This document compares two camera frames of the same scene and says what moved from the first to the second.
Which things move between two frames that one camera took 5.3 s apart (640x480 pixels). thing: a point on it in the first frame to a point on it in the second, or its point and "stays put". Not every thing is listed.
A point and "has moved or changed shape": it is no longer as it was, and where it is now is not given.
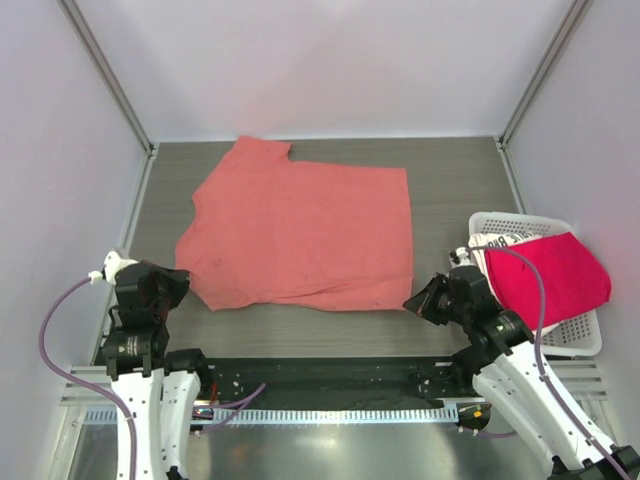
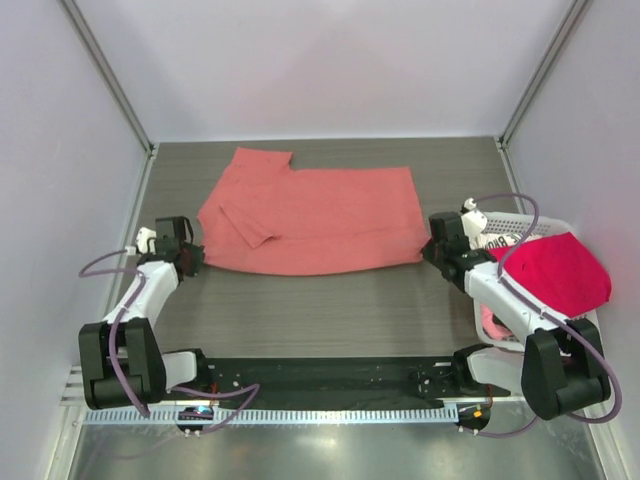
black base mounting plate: (339, 378) stays put
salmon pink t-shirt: (263, 230) has moved or changed shape
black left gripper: (178, 278) to (196, 258)
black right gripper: (422, 303) to (427, 251)
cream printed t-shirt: (481, 242) stays put
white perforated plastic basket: (580, 337) stays put
